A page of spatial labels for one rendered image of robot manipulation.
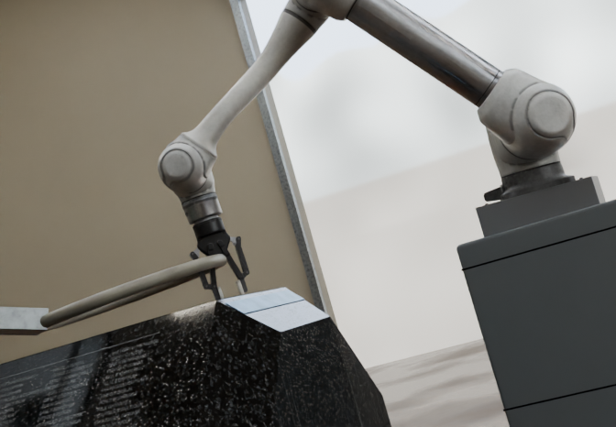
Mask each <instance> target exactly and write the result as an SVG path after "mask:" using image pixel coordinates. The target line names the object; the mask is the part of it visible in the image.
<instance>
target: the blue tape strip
mask: <svg viewBox="0 0 616 427"><path fill-rule="evenodd" d="M301 300H305V299H304V298H302V297H301V296H299V295H297V294H295V293H294V292H292V291H290V290H284V291H279V292H274V293H270V294H265V295H260V296H256V297H251V298H246V299H242V300H237V301H230V302H226V303H227V304H228V305H230V306H232V307H233V308H235V309H237V310H239V311H240V312H242V313H248V312H255V311H259V310H263V309H267V308H270V307H275V306H279V305H282V304H286V303H290V302H295V301H301Z"/></svg>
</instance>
